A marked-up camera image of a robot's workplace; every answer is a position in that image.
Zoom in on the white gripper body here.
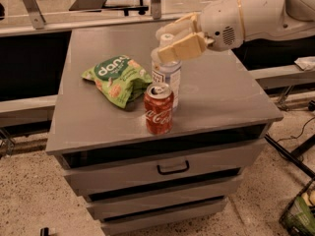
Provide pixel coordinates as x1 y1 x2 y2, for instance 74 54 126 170
199 0 245 51

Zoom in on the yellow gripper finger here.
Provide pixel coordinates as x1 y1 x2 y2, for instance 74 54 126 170
157 32 207 63
156 13 199 39

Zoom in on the clear plastic water bottle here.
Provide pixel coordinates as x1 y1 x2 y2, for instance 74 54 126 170
150 32 182 111

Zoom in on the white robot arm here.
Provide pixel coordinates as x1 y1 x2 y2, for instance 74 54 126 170
152 0 315 63

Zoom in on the red coke can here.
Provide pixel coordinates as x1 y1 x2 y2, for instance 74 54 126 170
144 83 174 135

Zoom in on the green chip bag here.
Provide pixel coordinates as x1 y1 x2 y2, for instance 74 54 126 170
82 55 153 108

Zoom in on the grey drawer cabinet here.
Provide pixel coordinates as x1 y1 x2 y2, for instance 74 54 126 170
46 23 282 236

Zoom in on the grey metal bracket middle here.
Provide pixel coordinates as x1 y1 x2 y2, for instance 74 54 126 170
151 0 161 20

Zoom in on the grey metal bracket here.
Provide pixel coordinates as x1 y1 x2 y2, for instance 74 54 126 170
151 0 161 20
22 0 45 30

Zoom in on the black drawer handle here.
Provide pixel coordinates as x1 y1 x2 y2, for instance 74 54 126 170
157 160 190 176

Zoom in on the black floor cable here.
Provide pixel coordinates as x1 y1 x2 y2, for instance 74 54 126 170
275 115 315 144

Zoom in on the grey metal bracket left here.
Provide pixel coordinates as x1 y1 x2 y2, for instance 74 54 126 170
22 0 45 30

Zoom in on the black wire basket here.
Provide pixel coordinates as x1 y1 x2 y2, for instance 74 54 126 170
280 179 315 236

